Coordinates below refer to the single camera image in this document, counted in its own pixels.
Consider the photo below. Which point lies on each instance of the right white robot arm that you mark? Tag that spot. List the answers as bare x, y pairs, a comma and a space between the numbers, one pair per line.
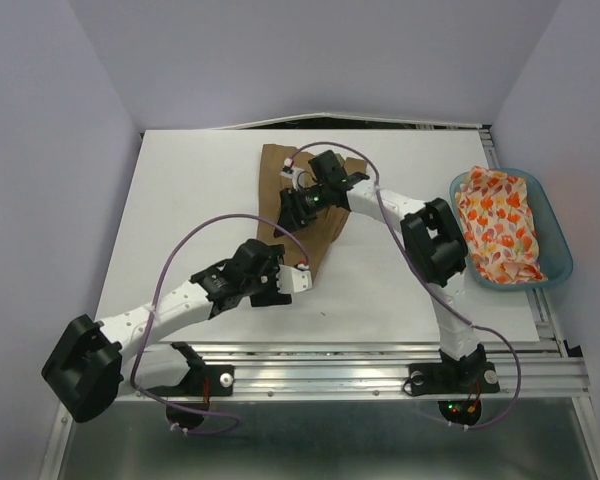
426, 233

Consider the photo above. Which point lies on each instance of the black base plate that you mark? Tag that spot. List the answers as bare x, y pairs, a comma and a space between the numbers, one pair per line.
188, 405
461, 397

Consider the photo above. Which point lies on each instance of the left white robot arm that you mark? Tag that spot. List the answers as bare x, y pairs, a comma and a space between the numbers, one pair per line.
95, 362

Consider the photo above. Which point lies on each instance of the brown pleated skirt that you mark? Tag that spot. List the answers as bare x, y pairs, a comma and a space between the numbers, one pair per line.
312, 233

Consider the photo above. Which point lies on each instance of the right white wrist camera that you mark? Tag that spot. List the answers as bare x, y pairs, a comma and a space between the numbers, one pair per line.
300, 178

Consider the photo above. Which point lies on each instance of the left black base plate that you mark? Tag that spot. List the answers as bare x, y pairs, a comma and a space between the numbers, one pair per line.
188, 405

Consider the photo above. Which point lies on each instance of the aluminium rail frame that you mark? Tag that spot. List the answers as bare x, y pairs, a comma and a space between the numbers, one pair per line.
339, 411

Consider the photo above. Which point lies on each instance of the orange floral skirt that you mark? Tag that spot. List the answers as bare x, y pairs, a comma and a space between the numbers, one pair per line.
498, 226

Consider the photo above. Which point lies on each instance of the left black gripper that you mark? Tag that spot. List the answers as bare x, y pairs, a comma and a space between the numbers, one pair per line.
270, 295

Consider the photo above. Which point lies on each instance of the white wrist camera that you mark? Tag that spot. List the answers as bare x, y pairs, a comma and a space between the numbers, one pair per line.
293, 279
300, 178

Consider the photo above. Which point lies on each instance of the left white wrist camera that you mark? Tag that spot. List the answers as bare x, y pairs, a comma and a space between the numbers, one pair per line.
293, 279

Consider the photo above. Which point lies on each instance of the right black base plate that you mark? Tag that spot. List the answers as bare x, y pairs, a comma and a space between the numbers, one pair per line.
461, 397

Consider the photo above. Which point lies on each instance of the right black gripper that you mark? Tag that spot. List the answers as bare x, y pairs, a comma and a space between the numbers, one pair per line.
293, 213

